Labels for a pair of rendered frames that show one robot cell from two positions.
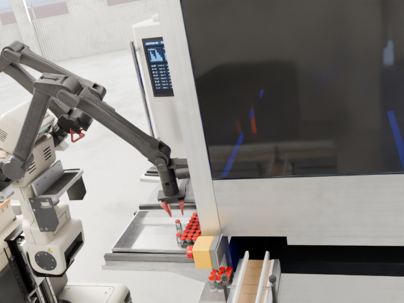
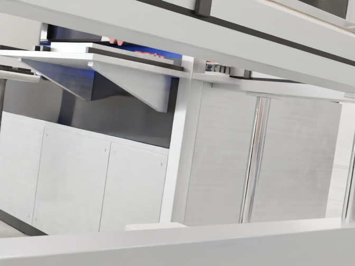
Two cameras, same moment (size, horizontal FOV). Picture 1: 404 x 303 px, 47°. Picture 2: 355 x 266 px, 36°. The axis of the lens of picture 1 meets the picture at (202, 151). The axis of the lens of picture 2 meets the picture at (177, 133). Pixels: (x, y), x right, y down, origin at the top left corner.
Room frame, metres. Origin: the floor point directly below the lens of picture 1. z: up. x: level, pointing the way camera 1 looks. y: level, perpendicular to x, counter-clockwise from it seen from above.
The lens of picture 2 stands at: (0.34, 1.74, 0.75)
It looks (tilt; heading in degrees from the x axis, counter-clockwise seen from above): 3 degrees down; 299
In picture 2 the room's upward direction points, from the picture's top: 8 degrees clockwise
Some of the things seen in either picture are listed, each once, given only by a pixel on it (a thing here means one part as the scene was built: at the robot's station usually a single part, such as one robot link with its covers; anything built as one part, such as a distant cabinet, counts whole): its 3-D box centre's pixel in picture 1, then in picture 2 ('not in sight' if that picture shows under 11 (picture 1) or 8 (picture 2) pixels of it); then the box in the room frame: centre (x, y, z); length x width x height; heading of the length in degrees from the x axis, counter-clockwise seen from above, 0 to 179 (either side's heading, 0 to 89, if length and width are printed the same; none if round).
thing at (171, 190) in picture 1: (170, 187); not in sight; (1.51, 0.14, 1.06); 0.10 x 0.07 x 0.07; 85
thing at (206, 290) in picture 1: (225, 289); (219, 79); (1.15, 0.00, 0.87); 0.14 x 0.13 x 0.02; 71
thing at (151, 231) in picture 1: (168, 232); (112, 56); (1.48, 0.18, 0.90); 0.34 x 0.26 x 0.04; 71
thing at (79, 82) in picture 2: not in sight; (56, 80); (1.87, 0.01, 0.80); 0.34 x 0.03 x 0.13; 71
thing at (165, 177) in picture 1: (168, 172); not in sight; (1.50, 0.13, 1.13); 0.07 x 0.06 x 0.07; 80
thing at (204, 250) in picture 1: (207, 252); not in sight; (1.17, 0.04, 1.00); 0.08 x 0.07 x 0.07; 71
